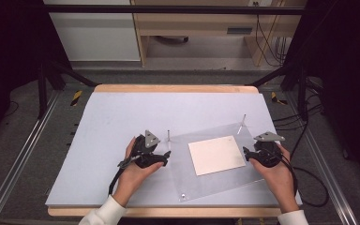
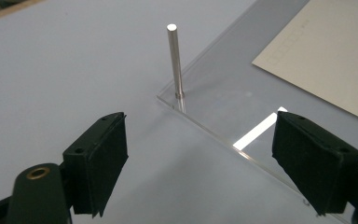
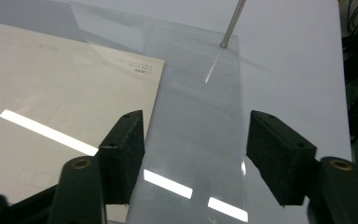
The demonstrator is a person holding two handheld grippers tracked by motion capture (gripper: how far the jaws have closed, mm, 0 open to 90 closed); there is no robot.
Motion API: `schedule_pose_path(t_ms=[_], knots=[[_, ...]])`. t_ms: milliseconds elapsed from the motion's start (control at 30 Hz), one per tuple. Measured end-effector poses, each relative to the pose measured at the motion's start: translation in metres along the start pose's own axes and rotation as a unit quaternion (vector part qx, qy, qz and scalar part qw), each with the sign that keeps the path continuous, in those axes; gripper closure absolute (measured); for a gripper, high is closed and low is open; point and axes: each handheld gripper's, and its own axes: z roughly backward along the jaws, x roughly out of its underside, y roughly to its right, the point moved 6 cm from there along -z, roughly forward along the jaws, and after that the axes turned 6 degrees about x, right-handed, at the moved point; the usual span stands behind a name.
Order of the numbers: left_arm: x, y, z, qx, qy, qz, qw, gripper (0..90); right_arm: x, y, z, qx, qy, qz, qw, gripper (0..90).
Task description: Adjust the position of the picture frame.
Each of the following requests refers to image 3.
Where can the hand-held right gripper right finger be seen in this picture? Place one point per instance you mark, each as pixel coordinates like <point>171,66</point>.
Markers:
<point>279,158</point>

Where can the painting print card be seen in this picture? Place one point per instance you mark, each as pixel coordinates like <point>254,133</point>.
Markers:
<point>59,90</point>

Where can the clear acrylic picture frame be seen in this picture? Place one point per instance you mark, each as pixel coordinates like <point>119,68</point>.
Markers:
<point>195,124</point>

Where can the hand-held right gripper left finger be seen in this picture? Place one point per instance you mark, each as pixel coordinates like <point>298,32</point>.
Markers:
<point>122,155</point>

